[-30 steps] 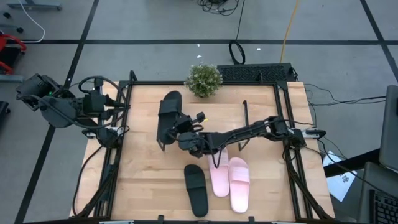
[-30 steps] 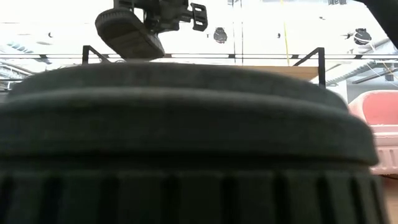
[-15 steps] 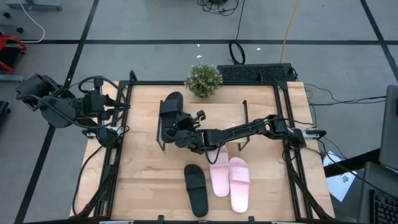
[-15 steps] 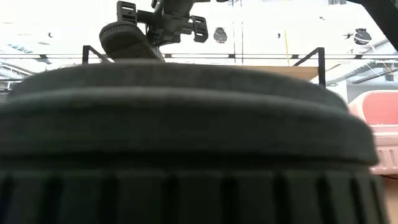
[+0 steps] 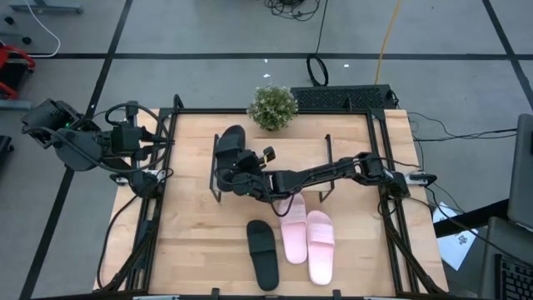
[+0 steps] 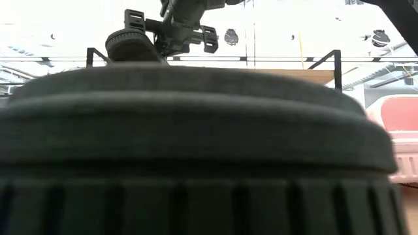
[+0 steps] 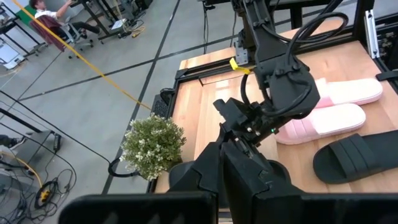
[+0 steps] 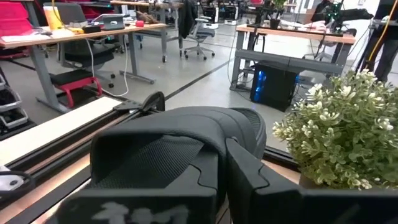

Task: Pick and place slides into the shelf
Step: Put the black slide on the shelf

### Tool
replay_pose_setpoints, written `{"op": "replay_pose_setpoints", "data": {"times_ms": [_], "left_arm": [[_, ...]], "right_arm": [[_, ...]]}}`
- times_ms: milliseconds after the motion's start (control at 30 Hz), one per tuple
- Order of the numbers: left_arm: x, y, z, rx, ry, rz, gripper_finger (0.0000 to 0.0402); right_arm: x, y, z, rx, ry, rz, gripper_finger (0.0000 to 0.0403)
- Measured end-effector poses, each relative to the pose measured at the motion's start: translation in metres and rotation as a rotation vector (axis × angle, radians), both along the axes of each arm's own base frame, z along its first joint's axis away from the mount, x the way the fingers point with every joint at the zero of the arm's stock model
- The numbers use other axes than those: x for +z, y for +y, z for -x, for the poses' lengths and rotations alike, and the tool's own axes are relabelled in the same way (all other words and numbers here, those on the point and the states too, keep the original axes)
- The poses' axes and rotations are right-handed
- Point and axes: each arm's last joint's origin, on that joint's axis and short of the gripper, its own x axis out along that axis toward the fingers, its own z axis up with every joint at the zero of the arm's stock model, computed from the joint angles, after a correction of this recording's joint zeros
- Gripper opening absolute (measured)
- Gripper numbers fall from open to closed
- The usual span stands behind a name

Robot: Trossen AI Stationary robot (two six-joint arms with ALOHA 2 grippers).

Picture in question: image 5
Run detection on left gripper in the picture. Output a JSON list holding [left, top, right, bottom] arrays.
[[109, 101, 176, 165]]

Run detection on black rubber slide sandal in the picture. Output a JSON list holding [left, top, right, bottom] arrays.
[[213, 123, 247, 193], [245, 219, 281, 293]]

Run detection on pink rubber slide sandal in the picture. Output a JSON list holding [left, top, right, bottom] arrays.
[[277, 192, 308, 265], [306, 209, 336, 287]]

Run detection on wooden shelf with black legs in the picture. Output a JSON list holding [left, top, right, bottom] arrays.
[[209, 132, 336, 204]]

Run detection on small potted green plant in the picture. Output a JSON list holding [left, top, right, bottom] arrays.
[[246, 84, 299, 133]]

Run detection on red step stool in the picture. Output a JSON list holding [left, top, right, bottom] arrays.
[[0, 43, 37, 102]]

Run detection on white paper sheet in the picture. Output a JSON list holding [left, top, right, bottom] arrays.
[[432, 202, 480, 272]]

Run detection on black desk edge bar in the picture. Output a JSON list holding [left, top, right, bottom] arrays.
[[432, 198, 511, 238]]

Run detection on gray monitor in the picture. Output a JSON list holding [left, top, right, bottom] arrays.
[[506, 112, 533, 233]]

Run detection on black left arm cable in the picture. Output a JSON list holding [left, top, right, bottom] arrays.
[[94, 102, 172, 175]]

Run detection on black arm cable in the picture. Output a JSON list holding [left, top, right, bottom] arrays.
[[94, 102, 172, 175], [269, 182, 301, 218]]

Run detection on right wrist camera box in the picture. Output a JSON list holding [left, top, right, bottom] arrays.
[[237, 149, 262, 173]]

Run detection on black metal table frame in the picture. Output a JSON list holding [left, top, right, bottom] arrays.
[[93, 93, 449, 300]]

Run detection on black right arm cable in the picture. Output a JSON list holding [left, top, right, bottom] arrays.
[[269, 182, 301, 218]]

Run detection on black coiled cable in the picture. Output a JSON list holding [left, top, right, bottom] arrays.
[[306, 0, 330, 88]]

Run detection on black floor cable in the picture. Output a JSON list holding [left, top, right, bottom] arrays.
[[96, 194, 141, 291]]

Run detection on tangle of black cables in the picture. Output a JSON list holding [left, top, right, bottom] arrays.
[[264, 0, 321, 22]]

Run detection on white cable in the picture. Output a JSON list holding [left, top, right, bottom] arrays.
[[22, 0, 62, 58]]

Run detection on yellow cable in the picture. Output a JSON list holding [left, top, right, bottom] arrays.
[[373, 0, 403, 86]]

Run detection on thin black cable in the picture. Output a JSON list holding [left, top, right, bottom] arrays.
[[408, 111, 518, 143]]

